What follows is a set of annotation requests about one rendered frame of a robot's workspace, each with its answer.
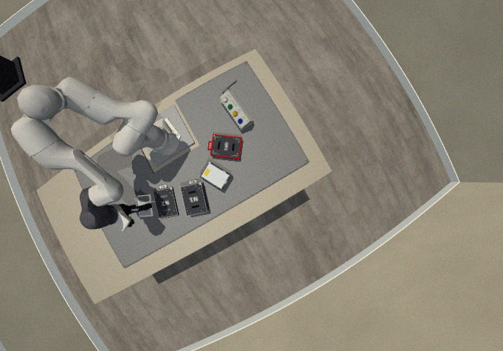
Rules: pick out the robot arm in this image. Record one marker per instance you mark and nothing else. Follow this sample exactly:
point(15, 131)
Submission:
point(39, 141)

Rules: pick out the white operator button panel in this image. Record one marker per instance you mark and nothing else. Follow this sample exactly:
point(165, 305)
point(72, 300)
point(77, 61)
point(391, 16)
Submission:
point(236, 110)

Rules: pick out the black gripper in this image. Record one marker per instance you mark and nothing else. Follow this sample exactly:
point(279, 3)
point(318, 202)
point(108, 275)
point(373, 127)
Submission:
point(132, 209)

